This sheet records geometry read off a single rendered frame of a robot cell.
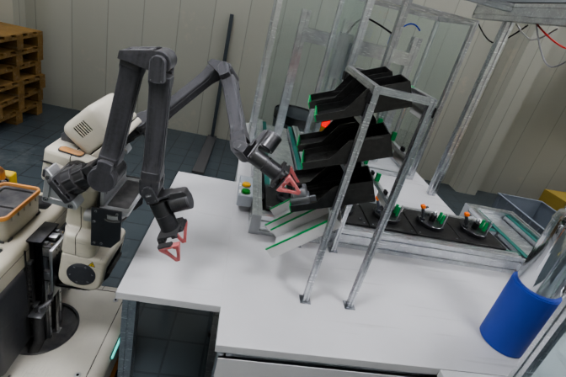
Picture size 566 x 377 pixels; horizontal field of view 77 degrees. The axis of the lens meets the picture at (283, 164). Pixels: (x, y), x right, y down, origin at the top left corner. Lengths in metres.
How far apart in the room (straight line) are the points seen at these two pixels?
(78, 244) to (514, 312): 1.55
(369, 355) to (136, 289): 0.79
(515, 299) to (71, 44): 4.91
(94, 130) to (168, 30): 3.56
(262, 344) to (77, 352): 0.96
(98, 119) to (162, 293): 0.60
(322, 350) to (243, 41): 3.89
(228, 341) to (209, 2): 3.98
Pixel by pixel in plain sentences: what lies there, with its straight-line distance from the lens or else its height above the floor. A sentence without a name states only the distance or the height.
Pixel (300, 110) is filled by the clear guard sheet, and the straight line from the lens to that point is 2.96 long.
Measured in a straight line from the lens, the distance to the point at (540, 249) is 1.48.
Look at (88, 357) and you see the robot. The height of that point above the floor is 0.28.
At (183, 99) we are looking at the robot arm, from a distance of 1.50.
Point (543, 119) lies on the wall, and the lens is 6.14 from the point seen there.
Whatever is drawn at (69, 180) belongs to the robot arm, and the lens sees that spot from 1.20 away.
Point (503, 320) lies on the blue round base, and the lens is 1.59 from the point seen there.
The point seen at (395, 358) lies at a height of 0.86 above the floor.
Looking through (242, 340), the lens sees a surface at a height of 0.86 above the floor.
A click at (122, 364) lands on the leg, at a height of 0.49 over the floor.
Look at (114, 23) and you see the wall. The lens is 4.94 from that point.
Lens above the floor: 1.80
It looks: 23 degrees down
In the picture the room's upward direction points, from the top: 14 degrees clockwise
